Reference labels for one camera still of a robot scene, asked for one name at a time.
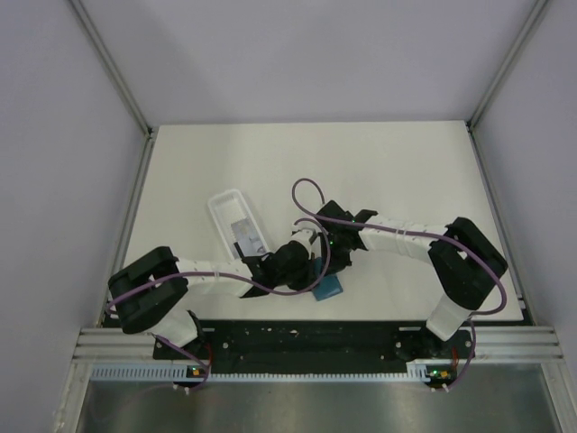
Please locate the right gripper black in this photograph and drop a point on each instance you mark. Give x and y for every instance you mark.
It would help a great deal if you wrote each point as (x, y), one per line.
(335, 266)

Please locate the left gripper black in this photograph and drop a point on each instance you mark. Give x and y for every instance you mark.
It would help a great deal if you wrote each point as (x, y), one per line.
(308, 278)

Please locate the blue leather card holder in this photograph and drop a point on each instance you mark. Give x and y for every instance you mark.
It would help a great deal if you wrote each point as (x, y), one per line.
(328, 287)

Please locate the white plastic basket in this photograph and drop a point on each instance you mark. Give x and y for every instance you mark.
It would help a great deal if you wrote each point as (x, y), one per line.
(226, 208)

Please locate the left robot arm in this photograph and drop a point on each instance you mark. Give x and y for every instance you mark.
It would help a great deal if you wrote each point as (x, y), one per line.
(156, 293)

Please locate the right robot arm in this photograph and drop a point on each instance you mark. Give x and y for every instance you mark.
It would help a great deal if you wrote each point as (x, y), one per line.
(467, 265)

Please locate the silver VIP card bottom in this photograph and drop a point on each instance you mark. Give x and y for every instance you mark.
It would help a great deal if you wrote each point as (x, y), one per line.
(248, 238)

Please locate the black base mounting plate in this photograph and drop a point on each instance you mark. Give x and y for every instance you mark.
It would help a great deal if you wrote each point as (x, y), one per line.
(396, 339)

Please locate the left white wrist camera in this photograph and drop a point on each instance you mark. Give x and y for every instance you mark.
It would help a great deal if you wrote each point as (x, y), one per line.
(305, 236)

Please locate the grey slotted cable duct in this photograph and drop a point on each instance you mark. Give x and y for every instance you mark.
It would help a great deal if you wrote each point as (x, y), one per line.
(165, 371)

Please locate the aluminium frame rail front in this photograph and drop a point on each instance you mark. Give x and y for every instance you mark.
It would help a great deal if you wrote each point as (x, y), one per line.
(494, 345)

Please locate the right aluminium corner post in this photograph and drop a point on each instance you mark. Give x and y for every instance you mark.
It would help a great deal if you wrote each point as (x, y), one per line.
(535, 16)

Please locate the aluminium corner post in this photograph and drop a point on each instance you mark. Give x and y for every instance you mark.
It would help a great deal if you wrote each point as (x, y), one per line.
(535, 16)
(109, 65)

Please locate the left aluminium corner post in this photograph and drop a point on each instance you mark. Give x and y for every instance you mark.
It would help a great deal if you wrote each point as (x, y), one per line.
(109, 65)

